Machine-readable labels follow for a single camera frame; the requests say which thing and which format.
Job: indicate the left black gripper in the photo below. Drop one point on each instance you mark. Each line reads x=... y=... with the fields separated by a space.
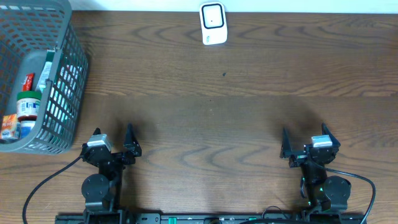
x=129 y=156

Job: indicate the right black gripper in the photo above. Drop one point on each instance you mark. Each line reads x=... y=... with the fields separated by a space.
x=298 y=159

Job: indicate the white blue label container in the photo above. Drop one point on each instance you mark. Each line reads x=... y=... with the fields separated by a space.
x=26 y=127

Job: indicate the green lid glass jar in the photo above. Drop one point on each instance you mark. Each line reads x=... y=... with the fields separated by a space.
x=28 y=104

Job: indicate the green white pouch packet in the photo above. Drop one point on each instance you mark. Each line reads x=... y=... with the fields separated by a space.
x=44 y=76

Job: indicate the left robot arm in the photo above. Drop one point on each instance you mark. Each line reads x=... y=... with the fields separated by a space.
x=102 y=191

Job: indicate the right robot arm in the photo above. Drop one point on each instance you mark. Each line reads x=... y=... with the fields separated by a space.
x=327 y=195

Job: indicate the white barcode scanner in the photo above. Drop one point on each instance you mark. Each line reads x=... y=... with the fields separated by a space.
x=213 y=23

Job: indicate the red sachet packet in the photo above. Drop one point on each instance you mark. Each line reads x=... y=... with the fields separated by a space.
x=28 y=82

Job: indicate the orange snack box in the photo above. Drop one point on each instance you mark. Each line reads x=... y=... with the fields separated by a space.
x=10 y=128

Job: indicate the grey plastic mesh basket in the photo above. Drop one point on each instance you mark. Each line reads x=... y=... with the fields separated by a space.
x=28 y=30

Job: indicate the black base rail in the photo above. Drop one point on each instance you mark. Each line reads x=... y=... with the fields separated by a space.
x=156 y=218

